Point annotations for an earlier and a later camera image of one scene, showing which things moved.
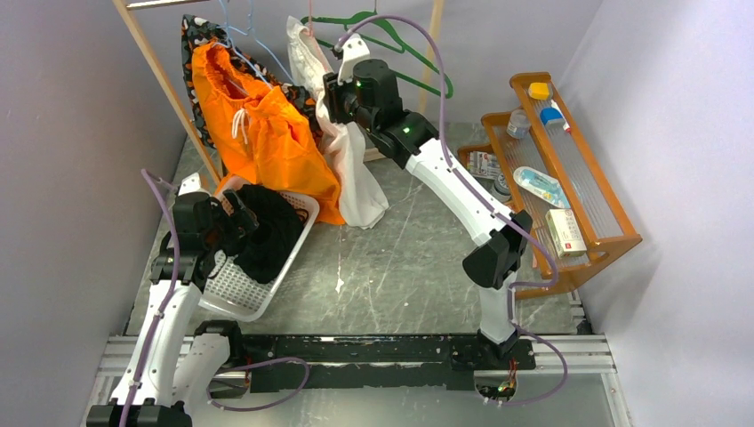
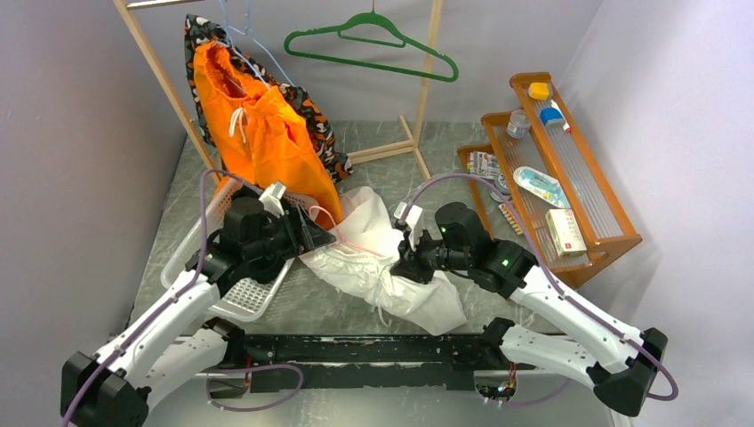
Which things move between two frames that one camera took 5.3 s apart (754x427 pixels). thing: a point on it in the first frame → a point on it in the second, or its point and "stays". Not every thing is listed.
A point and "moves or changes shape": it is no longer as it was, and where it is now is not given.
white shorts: x=363 y=203 → x=361 y=261
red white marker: x=565 y=126 stays
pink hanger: x=310 y=16 → x=341 y=241
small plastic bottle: x=519 y=124 stays
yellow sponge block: x=539 y=91 stays
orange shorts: x=259 y=136 stays
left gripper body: x=240 y=224 → x=279 y=237
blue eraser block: x=549 y=113 stays
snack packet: x=485 y=165 stays
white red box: x=565 y=232 stays
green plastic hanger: x=374 y=28 moves or changes shape
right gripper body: x=340 y=98 → x=423 y=259
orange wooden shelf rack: x=541 y=165 stays
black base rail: x=373 y=362 stays
